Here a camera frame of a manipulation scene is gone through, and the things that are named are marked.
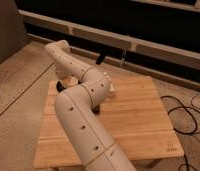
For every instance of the white ceramic cup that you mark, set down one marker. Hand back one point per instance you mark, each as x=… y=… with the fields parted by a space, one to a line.
x=111 y=90

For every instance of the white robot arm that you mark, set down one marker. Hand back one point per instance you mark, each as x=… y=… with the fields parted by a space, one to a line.
x=95 y=147

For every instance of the dark ceramic bowl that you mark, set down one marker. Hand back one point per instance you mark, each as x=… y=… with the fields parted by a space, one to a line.
x=60 y=87

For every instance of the black rectangular block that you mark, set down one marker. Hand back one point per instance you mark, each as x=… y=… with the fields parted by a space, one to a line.
x=96 y=109

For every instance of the light wooden table board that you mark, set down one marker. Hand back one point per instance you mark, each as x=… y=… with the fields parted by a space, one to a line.
x=134 y=115

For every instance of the grey cabinet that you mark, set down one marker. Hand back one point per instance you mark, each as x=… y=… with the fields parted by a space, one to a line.
x=13 y=35

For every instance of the white wooden rail frame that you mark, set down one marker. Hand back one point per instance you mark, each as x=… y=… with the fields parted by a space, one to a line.
x=164 y=33

